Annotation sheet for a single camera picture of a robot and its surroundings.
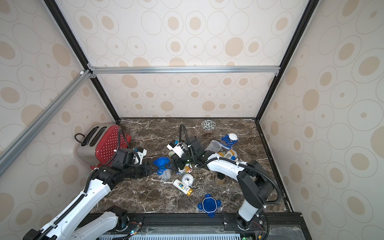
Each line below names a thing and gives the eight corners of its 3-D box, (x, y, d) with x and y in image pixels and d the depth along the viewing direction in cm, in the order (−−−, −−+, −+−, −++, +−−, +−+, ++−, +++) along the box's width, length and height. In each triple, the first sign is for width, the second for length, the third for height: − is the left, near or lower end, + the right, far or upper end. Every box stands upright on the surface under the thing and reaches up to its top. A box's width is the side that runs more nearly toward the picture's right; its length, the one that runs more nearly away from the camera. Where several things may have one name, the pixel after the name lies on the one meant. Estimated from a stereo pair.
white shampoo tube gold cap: (172, 186, 88) (171, 184, 86) (177, 179, 90) (176, 177, 88) (189, 197, 83) (189, 196, 81) (193, 190, 86) (193, 189, 84)
